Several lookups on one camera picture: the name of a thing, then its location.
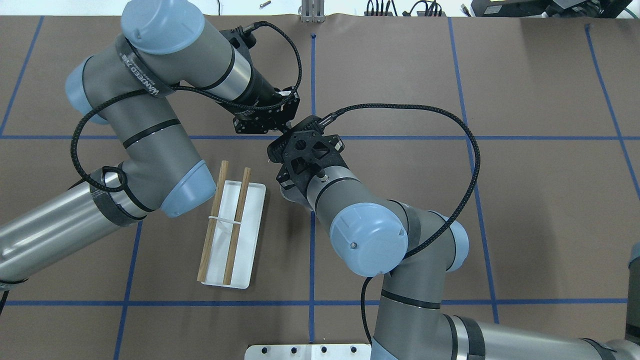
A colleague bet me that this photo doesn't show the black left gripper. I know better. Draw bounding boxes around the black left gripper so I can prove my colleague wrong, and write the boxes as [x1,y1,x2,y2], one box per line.
[233,88,300,135]

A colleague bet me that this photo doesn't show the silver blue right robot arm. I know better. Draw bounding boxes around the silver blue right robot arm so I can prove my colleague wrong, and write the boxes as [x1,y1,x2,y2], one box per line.
[276,165,639,360]

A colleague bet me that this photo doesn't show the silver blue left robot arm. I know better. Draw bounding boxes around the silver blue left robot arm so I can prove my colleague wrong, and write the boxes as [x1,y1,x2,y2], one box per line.
[0,0,302,305]

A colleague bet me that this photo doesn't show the white wooden towel rack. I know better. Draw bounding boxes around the white wooden towel rack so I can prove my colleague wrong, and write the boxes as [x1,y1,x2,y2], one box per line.
[196,161,266,290]

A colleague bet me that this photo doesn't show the black usb hub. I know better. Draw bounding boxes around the black usb hub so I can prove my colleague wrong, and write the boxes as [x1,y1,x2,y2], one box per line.
[363,0,398,17]

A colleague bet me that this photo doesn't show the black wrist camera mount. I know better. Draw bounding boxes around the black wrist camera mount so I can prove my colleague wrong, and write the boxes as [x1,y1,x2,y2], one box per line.
[219,25,257,50]
[267,115,348,193]

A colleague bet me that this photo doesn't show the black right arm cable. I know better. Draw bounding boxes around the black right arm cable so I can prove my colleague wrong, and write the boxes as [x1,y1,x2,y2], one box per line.
[320,103,482,346]

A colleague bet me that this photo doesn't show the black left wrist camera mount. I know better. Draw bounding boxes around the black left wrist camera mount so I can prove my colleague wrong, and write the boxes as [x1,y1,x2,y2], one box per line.
[219,25,257,50]

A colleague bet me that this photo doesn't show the aluminium frame post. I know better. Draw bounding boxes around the aluminium frame post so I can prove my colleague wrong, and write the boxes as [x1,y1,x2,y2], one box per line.
[299,0,326,24]

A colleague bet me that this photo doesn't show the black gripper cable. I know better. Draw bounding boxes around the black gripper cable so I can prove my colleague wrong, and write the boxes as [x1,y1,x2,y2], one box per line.
[70,21,304,194]

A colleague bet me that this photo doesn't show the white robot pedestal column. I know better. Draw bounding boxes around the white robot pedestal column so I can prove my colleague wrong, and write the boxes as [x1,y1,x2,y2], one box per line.
[244,343,371,360]

